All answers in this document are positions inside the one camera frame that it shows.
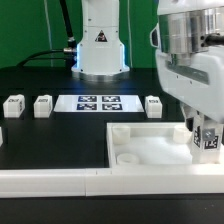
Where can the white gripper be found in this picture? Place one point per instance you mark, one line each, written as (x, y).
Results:
(199, 86)

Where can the white square table top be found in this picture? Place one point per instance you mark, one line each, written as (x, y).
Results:
(146, 144)

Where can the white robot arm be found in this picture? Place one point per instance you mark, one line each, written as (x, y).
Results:
(189, 42)

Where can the white front obstacle bar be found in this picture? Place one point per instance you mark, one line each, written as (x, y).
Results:
(117, 181)

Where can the white sheet with tags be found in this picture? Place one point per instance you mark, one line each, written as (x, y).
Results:
(98, 103)

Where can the white block at left edge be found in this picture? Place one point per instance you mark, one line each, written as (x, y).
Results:
(1, 137)

